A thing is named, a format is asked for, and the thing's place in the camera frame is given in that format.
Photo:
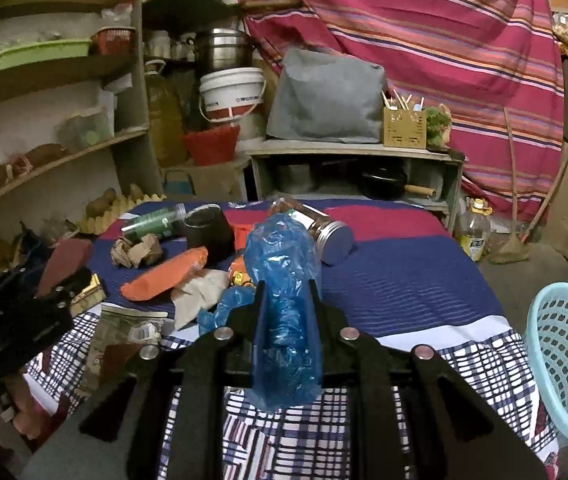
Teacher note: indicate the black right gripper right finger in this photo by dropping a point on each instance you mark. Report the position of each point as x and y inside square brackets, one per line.
[411, 414]

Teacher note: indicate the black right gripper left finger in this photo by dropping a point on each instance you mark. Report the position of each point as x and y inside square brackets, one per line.
[135, 406]

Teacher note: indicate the orange yellow snack wrapper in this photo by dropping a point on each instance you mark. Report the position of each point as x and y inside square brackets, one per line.
[238, 274]

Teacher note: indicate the blue plastic bag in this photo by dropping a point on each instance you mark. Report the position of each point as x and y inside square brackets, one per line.
[287, 357]

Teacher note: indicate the person left hand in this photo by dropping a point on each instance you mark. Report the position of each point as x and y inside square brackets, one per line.
[28, 411]

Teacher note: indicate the white crumpled paper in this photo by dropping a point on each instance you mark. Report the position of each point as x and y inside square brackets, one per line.
[200, 292]

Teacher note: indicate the clear brown plastic packet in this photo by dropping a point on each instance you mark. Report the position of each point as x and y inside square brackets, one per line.
[120, 333]

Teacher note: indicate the orange plastic bag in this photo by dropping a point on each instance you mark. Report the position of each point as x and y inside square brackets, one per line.
[167, 275]

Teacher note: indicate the crumpled brown paper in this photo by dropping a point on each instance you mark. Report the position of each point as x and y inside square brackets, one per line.
[145, 253]

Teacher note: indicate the yellow egg tray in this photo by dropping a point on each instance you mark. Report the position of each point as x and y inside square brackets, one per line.
[102, 212]

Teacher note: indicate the black cup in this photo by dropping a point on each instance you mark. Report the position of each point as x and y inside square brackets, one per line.
[207, 226]

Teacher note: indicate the striped blue red tablecloth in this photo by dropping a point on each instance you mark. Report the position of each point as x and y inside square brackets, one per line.
[406, 281]

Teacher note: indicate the green label plastic jar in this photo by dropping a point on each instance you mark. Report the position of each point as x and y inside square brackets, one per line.
[164, 223]

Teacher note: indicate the glass jar metal lid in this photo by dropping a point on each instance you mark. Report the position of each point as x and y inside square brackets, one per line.
[334, 238]

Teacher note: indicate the cardboard box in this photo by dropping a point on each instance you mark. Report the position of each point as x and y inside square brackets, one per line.
[215, 183]

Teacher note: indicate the yellow oil bottle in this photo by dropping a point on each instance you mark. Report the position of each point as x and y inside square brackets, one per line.
[475, 228]

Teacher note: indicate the wooden corner shelf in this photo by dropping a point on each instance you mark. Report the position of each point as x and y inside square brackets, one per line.
[36, 98]

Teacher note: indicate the red plastic basket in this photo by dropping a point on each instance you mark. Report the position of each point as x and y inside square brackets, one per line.
[213, 146]

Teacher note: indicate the low concrete shelf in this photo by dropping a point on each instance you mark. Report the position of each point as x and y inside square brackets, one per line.
[323, 170]

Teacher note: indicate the large amber oil jug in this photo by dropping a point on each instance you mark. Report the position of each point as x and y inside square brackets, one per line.
[166, 128]

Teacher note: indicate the green plastic tray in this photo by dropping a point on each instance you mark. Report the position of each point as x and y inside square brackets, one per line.
[44, 51]

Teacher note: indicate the white plastic bucket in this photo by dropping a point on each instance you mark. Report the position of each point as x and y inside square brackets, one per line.
[231, 94]

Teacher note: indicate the beige utensil holder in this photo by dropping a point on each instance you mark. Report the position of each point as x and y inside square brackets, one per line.
[404, 122]

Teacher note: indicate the grey cloth cover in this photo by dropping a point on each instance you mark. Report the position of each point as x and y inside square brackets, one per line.
[324, 97]

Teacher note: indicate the steel pot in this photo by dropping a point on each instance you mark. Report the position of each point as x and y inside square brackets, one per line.
[222, 49]

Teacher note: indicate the red striped curtain cloth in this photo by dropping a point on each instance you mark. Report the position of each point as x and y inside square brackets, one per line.
[473, 56]

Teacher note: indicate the black pan wooden handle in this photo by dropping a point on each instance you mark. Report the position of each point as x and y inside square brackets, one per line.
[378, 187]

